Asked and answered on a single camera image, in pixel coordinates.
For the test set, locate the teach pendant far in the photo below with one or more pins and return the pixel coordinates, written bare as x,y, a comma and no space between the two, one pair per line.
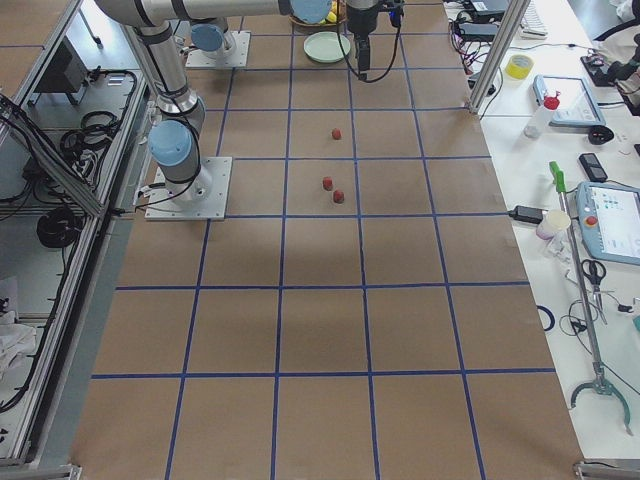
578,107

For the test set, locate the light green plate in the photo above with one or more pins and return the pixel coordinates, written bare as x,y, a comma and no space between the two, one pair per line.
327,47

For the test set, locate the yellow tape roll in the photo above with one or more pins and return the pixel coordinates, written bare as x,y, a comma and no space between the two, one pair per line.
519,66

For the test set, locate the black monitor box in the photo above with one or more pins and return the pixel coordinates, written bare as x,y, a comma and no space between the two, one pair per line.
65,74

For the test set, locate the yellow banana bunch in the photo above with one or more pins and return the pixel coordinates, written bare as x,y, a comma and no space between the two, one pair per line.
337,13

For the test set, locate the teach pendant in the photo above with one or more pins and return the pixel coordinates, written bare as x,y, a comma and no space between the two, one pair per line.
578,107
609,221

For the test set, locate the aluminium frame post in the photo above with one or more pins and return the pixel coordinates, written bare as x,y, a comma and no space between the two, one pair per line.
509,26

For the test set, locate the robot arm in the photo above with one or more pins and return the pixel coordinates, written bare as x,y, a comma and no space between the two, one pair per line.
212,36
174,142

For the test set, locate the paper cup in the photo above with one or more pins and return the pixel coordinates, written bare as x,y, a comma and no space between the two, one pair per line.
553,223

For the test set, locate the blue tape roll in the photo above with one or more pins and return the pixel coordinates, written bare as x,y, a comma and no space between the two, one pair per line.
551,319

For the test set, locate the red cap squeeze bottle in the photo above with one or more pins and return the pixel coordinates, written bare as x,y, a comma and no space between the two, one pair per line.
541,119

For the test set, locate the wicker fruit basket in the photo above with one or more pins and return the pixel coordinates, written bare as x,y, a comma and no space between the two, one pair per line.
297,21

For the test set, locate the black handled scissors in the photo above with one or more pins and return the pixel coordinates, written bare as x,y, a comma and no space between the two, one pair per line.
595,272

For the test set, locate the teach pendant near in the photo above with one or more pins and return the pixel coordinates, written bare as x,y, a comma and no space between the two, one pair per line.
609,221

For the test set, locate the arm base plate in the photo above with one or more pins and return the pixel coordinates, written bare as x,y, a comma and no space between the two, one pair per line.
205,199
197,59

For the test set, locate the black power adapter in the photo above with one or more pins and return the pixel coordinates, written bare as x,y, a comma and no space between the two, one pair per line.
526,214

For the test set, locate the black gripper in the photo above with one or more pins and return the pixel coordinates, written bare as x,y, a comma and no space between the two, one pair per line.
361,20

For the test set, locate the black power brick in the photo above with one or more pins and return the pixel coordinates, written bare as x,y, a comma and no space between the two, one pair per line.
474,32

